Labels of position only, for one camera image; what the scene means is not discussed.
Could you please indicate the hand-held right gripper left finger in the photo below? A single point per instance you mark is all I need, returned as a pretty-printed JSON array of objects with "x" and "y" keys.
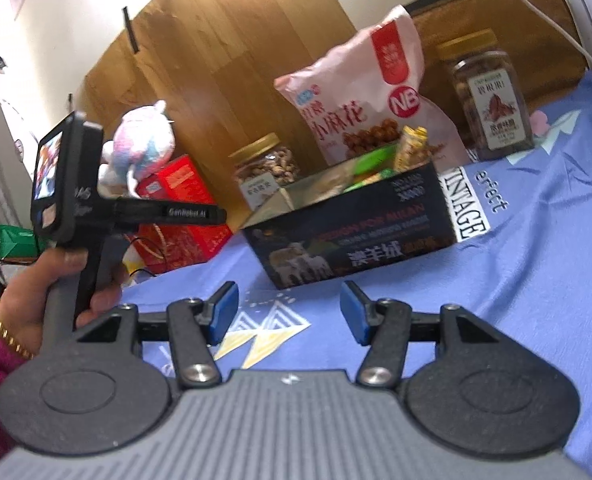
[{"x": 223, "y": 310}]

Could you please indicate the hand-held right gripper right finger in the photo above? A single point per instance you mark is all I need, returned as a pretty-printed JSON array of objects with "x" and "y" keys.
[{"x": 353, "y": 312}]

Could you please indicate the black printed cardboard box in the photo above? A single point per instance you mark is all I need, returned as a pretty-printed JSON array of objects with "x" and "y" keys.
[{"x": 346, "y": 240}]

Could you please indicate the light green wafer packet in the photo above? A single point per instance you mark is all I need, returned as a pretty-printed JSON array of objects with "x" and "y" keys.
[{"x": 371, "y": 160}]

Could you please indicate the yellow snack packet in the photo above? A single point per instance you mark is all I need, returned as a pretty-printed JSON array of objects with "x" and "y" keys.
[{"x": 411, "y": 150}]

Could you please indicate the person's left hand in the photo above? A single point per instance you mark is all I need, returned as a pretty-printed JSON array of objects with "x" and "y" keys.
[{"x": 25, "y": 300}]

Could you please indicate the pink and blue plush toy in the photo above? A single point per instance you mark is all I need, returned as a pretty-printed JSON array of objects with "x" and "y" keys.
[{"x": 140, "y": 140}]

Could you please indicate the yellow plush toy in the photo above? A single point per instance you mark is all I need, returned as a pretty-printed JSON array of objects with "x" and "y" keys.
[{"x": 133, "y": 265}]

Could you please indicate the green bag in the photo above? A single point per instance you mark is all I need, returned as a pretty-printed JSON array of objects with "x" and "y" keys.
[{"x": 5, "y": 242}]

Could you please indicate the red gift box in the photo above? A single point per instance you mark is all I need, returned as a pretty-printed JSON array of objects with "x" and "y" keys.
[{"x": 185, "y": 195}]

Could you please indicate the small nut jar yellow lid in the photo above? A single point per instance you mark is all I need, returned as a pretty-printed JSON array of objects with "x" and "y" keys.
[{"x": 263, "y": 170}]

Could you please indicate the wooden headboard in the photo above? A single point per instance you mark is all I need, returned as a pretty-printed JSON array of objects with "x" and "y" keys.
[{"x": 215, "y": 85}]

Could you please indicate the blue printed bedsheet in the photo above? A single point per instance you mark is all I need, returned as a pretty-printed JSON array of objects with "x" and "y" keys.
[{"x": 526, "y": 270}]

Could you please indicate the pink snack bag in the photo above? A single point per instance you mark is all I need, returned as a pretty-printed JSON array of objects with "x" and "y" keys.
[{"x": 356, "y": 80}]

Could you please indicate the large nut jar dark label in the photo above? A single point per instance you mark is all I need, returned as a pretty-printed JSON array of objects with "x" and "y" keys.
[{"x": 496, "y": 110}]

